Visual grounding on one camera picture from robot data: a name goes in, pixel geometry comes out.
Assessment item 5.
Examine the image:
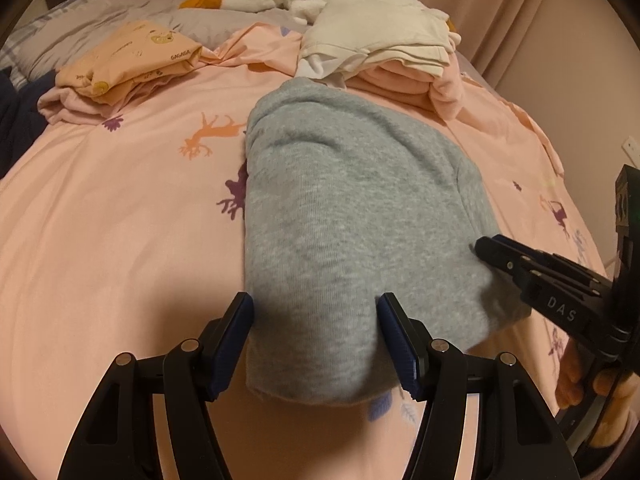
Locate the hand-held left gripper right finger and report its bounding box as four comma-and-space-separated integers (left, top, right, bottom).
376, 292, 583, 480

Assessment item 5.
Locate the pink folded garment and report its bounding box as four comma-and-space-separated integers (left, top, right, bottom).
347, 57, 463, 121

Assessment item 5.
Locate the white folded garment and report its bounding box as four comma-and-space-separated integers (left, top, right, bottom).
295, 2, 457, 90

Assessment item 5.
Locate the grey knit sweater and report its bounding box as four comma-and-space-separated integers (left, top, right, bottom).
243, 79, 532, 406

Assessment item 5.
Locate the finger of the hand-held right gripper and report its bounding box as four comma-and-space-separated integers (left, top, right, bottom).
492, 234, 615, 292
474, 237, 602, 302

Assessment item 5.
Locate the pink crumpled garment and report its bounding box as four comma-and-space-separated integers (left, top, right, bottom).
37, 60, 201, 126

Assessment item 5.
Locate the pink animal print bed sheet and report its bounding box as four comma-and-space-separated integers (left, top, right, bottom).
0, 22, 608, 480

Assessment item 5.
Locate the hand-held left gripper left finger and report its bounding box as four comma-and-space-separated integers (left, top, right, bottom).
57, 291, 256, 480

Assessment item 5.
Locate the person's right hand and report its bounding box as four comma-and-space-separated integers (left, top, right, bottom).
555, 334, 640, 450

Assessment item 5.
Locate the dark blue cloth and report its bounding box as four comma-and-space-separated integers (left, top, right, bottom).
0, 67, 56, 178

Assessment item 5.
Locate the orange printed folded garment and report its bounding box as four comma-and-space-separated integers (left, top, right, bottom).
55, 20, 203, 107

